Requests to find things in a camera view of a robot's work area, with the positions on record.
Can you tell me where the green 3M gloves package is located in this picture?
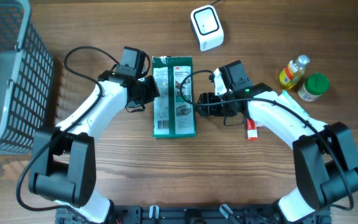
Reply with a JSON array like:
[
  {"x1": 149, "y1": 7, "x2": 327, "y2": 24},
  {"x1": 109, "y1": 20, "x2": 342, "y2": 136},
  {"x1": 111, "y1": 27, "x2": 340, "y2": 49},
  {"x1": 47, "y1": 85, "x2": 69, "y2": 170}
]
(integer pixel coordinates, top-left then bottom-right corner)
[{"x1": 152, "y1": 56, "x2": 196, "y2": 138}]

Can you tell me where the red snack stick packet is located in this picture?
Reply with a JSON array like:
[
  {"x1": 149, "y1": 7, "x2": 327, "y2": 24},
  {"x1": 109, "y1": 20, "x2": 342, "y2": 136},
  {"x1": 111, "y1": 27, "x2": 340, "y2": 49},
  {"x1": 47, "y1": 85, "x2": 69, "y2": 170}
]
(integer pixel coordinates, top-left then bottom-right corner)
[{"x1": 246, "y1": 119, "x2": 258, "y2": 141}]

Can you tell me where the teal wet wipes pack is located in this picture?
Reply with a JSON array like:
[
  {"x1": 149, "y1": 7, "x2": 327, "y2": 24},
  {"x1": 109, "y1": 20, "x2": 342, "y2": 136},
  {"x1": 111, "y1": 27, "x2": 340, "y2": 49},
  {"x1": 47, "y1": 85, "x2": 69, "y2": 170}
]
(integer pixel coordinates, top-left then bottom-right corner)
[{"x1": 280, "y1": 89, "x2": 310, "y2": 121}]

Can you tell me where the yellow liquid soap bottle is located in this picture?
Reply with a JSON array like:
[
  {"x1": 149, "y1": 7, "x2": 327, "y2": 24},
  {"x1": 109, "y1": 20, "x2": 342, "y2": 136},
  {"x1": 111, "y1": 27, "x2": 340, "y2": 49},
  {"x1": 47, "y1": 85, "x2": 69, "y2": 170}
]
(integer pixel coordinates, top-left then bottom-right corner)
[{"x1": 278, "y1": 55, "x2": 310, "y2": 90}]

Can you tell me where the green round can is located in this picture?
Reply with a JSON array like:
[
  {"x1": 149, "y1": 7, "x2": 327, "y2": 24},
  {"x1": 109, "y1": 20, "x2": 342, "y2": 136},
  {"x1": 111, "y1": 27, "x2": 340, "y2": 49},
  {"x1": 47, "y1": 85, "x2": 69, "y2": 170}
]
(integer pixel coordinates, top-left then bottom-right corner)
[{"x1": 298, "y1": 73, "x2": 330, "y2": 101}]

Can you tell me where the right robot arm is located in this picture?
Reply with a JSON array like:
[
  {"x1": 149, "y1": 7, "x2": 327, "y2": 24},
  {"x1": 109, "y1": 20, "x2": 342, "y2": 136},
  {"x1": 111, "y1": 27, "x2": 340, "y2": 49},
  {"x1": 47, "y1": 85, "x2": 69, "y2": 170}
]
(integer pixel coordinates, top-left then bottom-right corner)
[{"x1": 194, "y1": 60, "x2": 358, "y2": 223}]

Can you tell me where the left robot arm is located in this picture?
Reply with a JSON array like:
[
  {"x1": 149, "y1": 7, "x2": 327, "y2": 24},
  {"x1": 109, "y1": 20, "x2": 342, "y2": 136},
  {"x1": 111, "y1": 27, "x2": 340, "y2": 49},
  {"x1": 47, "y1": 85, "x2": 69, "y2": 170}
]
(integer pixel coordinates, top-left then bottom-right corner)
[{"x1": 16, "y1": 47, "x2": 160, "y2": 223}]

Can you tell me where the white barcode scanner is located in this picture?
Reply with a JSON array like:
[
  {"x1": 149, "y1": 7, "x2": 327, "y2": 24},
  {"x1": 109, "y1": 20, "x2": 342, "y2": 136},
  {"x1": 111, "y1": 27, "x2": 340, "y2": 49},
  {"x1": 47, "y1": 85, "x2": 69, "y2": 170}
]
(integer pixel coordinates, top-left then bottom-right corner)
[{"x1": 190, "y1": 5, "x2": 224, "y2": 52}]

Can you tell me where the grey plastic mesh basket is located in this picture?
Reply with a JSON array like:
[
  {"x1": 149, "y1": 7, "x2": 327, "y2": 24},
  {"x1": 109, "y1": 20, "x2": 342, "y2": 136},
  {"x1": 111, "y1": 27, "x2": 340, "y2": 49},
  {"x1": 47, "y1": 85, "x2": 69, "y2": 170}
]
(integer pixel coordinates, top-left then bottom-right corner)
[{"x1": 0, "y1": 0, "x2": 54, "y2": 155}]

